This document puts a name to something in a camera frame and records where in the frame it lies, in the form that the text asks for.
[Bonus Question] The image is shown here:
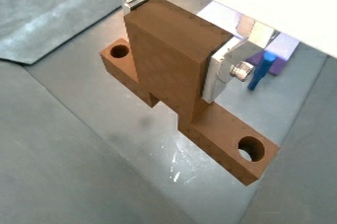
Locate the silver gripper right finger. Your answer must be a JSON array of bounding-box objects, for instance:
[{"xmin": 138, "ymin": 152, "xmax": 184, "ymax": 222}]
[{"xmin": 202, "ymin": 16, "xmax": 280, "ymax": 104}]

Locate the brown T-shaped block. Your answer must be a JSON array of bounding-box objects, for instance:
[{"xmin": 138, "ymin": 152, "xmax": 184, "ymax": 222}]
[{"xmin": 100, "ymin": 0, "xmax": 279, "ymax": 185}]

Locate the blue peg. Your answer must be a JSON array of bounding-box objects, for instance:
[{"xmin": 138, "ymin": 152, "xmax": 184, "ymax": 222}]
[{"xmin": 248, "ymin": 51, "xmax": 278, "ymax": 91}]

